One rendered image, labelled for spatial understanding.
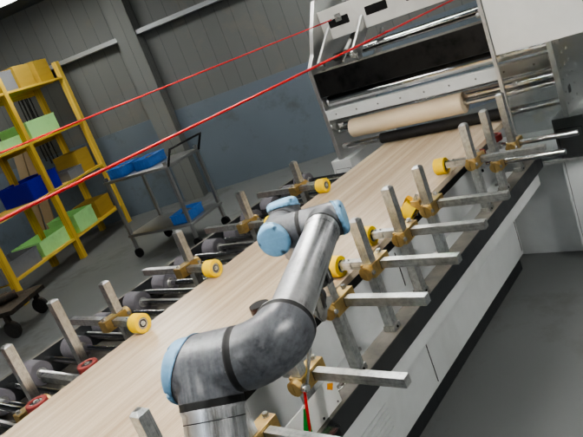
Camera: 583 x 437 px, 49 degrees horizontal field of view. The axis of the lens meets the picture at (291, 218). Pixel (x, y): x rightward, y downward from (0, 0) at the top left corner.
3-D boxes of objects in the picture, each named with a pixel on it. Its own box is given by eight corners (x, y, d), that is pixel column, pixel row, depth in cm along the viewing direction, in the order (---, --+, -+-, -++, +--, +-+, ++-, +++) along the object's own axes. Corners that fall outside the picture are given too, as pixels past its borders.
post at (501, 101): (526, 178, 333) (503, 91, 320) (524, 180, 331) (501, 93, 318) (520, 179, 336) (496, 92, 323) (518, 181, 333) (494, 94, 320)
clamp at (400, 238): (422, 231, 242) (417, 218, 240) (406, 246, 232) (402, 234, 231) (408, 231, 246) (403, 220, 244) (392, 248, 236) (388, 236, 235)
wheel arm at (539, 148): (546, 150, 274) (545, 142, 273) (545, 153, 271) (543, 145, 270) (442, 166, 306) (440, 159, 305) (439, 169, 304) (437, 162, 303)
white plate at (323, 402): (343, 400, 195) (331, 373, 193) (296, 459, 177) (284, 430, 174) (341, 400, 196) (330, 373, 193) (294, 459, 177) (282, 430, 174)
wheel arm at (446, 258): (462, 259, 203) (460, 250, 202) (458, 264, 200) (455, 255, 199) (337, 266, 235) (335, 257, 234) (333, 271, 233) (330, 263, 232)
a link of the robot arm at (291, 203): (259, 210, 171) (269, 198, 180) (276, 251, 174) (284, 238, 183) (291, 201, 168) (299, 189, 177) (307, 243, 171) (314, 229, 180)
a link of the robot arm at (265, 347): (287, 334, 100) (342, 187, 161) (218, 348, 104) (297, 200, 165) (312, 392, 104) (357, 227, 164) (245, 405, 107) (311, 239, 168)
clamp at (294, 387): (327, 369, 191) (322, 355, 190) (303, 398, 182) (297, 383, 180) (313, 368, 195) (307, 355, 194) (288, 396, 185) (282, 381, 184)
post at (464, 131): (494, 217, 298) (467, 120, 285) (492, 220, 295) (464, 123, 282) (488, 218, 300) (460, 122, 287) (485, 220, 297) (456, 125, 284)
